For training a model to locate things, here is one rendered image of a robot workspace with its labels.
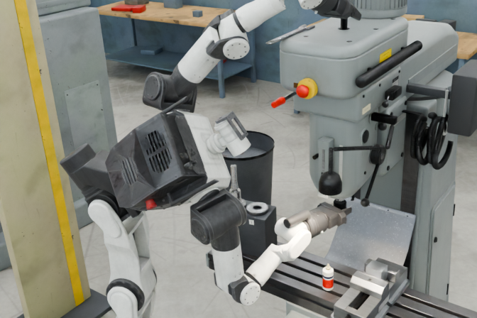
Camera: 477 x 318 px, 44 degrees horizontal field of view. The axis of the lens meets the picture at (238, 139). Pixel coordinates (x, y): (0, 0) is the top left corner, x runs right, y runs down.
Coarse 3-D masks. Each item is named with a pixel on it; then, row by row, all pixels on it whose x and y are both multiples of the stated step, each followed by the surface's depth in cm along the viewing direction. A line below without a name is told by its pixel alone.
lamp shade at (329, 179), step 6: (324, 174) 179; (330, 174) 179; (336, 174) 179; (324, 180) 178; (330, 180) 177; (336, 180) 178; (324, 186) 178; (330, 186) 177; (336, 186) 178; (324, 192) 179; (330, 192) 178; (336, 192) 178
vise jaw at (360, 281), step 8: (360, 272) 212; (352, 280) 210; (360, 280) 208; (368, 280) 207; (376, 280) 207; (384, 280) 207; (360, 288) 208; (368, 288) 206; (376, 288) 205; (384, 288) 204; (376, 296) 204
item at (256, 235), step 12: (252, 204) 242; (264, 204) 242; (252, 216) 236; (264, 216) 236; (276, 216) 244; (240, 228) 240; (252, 228) 238; (264, 228) 235; (240, 240) 243; (252, 240) 240; (264, 240) 237; (276, 240) 248; (252, 252) 243
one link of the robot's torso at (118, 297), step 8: (112, 288) 203; (120, 288) 202; (112, 296) 203; (120, 296) 202; (128, 296) 202; (152, 296) 219; (112, 304) 204; (120, 304) 203; (128, 304) 202; (136, 304) 203; (144, 304) 214; (152, 304) 220; (120, 312) 205; (128, 312) 204; (136, 312) 204; (144, 312) 221
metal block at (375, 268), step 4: (372, 260) 214; (368, 264) 212; (372, 264) 212; (376, 264) 211; (380, 264) 211; (384, 264) 211; (368, 268) 210; (372, 268) 209; (376, 268) 209; (380, 268) 209; (384, 268) 209; (368, 272) 211; (372, 272) 210; (376, 272) 208; (380, 272) 207; (384, 272) 209; (376, 276) 209; (380, 276) 208; (384, 276) 210
